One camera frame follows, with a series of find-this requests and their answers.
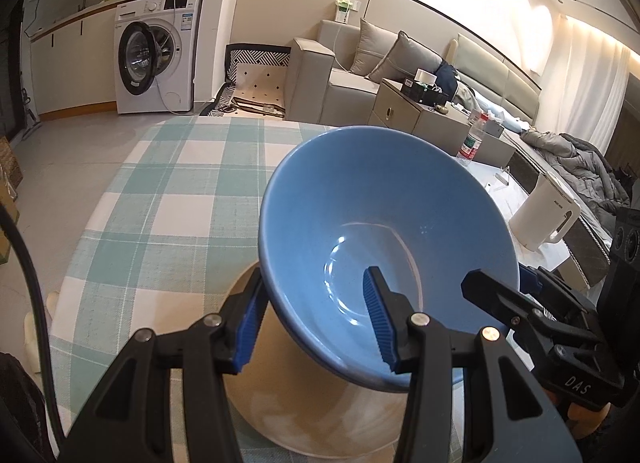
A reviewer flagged dark glass door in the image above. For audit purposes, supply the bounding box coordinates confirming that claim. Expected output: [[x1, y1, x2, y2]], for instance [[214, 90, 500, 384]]
[[0, 8, 31, 139]]

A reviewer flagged padded bed headboard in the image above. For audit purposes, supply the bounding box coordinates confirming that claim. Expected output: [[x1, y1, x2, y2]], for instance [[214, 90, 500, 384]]
[[452, 33, 543, 129]]

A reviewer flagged green and white box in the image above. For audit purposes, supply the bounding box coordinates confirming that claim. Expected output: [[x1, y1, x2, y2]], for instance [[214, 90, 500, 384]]
[[334, 0, 361, 24]]

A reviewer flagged kitchen counter cabinet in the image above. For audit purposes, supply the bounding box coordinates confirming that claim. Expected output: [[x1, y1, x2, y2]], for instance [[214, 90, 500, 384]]
[[30, 8, 121, 116]]

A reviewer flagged dark blue pillow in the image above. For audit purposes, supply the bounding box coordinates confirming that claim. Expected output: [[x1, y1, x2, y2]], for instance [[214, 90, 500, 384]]
[[434, 60, 460, 96]]

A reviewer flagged white electric kettle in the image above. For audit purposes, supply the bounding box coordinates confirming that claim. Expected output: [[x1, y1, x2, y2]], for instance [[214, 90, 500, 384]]
[[509, 172, 582, 251]]

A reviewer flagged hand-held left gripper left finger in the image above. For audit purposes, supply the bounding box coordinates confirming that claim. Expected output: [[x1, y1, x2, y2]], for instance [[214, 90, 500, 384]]
[[57, 267, 266, 463]]

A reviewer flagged grey jacket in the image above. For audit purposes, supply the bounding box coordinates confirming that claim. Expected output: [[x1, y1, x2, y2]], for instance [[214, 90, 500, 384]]
[[520, 130, 631, 216]]

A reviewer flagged cardboard box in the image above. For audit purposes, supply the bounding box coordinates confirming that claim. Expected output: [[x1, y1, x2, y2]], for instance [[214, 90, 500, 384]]
[[0, 188, 21, 264]]

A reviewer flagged black box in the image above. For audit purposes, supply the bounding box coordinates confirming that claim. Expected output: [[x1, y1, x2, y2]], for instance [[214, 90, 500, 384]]
[[400, 78, 441, 104]]

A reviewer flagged blue bowl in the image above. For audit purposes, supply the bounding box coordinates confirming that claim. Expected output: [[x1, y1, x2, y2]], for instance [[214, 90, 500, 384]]
[[257, 126, 521, 394]]

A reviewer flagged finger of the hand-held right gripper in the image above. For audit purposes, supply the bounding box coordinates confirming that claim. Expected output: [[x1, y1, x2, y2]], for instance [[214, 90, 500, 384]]
[[519, 264, 608, 339], [461, 269, 601, 369]]

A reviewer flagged white washing machine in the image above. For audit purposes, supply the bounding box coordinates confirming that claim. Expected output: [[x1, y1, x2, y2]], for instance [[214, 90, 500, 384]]
[[114, 0, 205, 115]]

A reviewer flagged brown patterned board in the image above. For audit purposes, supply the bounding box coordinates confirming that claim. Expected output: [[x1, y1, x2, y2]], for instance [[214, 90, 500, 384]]
[[0, 136, 23, 189]]

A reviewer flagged plaid tablecloth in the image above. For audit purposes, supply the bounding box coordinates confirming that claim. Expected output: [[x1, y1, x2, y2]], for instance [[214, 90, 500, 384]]
[[47, 116, 501, 463]]

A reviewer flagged floor mop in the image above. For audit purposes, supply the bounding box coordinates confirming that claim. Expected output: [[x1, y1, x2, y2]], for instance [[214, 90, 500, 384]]
[[20, 86, 43, 136]]

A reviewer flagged white curtain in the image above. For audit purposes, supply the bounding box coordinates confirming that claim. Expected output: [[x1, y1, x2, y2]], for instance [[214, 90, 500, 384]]
[[540, 13, 640, 164]]

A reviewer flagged grey cushion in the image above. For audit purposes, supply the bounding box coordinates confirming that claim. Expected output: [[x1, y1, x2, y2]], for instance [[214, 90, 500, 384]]
[[350, 18, 398, 76], [367, 32, 443, 84]]

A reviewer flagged black cable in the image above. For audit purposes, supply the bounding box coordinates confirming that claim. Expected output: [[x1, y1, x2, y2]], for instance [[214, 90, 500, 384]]
[[0, 203, 66, 463]]

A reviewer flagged person's right hand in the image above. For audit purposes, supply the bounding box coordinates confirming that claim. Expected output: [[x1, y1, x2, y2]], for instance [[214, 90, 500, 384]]
[[562, 393, 613, 436]]

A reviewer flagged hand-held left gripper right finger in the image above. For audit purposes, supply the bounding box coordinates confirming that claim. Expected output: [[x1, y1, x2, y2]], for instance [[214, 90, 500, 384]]
[[362, 265, 583, 463]]

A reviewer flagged plastic water bottle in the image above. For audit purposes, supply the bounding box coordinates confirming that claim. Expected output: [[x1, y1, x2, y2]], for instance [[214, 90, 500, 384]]
[[456, 113, 488, 161]]

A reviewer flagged cream plate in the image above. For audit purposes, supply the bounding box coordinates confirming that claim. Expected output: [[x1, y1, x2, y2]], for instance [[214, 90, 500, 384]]
[[220, 263, 466, 459]]

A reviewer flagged grey nightstand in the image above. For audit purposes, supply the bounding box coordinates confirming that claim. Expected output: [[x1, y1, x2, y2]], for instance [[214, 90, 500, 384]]
[[369, 78, 516, 169]]

